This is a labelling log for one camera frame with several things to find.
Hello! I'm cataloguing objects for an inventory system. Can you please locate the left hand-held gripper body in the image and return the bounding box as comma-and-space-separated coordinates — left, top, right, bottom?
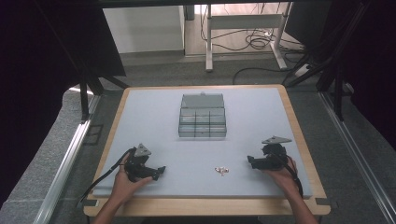
123, 143, 160, 183

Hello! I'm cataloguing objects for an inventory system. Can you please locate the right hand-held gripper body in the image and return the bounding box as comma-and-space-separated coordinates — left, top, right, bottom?
255, 135, 293, 171

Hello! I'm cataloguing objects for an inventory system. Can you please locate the person's left hand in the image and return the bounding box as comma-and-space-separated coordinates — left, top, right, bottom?
109, 154, 154, 205

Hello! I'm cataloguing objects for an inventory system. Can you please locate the person's right hand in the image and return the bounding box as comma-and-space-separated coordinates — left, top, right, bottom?
263, 157, 302, 196

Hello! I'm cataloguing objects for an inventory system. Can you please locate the small shiny jewellery piece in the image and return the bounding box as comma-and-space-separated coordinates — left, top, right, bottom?
214, 166, 231, 177

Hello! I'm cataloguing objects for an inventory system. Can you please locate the pale blue table mat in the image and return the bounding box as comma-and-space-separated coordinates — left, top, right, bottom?
92, 87, 314, 200

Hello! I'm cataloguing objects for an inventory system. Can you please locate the dark floor grate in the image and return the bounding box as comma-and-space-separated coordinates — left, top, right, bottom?
82, 123, 105, 147

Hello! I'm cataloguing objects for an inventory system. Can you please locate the clear plastic compartment box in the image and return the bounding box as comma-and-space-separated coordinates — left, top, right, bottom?
177, 91, 228, 139

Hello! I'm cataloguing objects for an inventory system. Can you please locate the white power strip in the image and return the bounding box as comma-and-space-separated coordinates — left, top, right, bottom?
293, 63, 311, 77

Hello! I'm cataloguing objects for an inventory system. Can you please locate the black metal stand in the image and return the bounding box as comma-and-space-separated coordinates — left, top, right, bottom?
281, 0, 373, 122
34, 0, 130, 123

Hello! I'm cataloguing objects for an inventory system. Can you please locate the black curtain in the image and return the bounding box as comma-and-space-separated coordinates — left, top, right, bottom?
0, 0, 127, 208
284, 0, 396, 152

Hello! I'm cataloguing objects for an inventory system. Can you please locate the white cabinet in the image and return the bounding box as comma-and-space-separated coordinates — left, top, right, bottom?
102, 5, 187, 54

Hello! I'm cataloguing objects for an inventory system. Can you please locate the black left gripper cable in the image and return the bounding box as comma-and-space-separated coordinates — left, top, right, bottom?
76, 147, 138, 209

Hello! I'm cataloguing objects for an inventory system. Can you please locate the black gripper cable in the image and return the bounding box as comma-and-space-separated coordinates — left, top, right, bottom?
271, 152, 304, 199
76, 147, 138, 209

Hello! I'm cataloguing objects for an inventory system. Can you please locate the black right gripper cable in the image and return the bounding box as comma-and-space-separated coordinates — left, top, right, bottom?
271, 152, 304, 199

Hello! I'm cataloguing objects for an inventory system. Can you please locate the aluminium floor rail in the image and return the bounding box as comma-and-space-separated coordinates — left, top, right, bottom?
33, 93, 102, 224
318, 91, 396, 224

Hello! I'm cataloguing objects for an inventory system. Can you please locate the black floor cable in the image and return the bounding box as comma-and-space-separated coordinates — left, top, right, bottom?
232, 66, 292, 86

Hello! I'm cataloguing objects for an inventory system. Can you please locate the tangle of black floor cables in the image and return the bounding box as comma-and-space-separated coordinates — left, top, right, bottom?
200, 3, 306, 54

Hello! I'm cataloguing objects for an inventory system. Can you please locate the white desk frame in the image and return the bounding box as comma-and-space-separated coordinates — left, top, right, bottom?
205, 2, 290, 73

